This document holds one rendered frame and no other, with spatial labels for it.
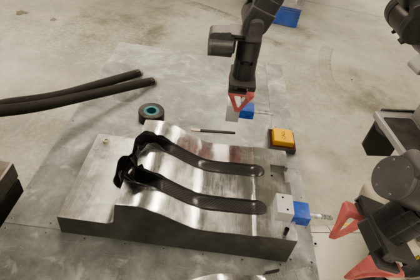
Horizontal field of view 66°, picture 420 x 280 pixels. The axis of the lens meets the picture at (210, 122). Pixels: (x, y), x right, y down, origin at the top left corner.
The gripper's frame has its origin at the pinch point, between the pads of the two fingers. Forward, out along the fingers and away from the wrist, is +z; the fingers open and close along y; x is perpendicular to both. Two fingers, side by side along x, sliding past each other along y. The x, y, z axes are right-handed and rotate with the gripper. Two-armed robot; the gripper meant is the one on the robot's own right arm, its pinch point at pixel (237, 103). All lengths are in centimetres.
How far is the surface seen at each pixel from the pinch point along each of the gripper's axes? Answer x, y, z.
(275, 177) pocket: 11.1, 17.4, 8.7
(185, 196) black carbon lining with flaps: -10.4, 29.0, 5.4
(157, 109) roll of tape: -23.6, -6.9, 11.1
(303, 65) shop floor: 76, -205, 96
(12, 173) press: -57, 19, 18
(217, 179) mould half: -3.5, 22.1, 6.5
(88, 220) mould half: -29.6, 35.7, 8.4
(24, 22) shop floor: -193, -212, 93
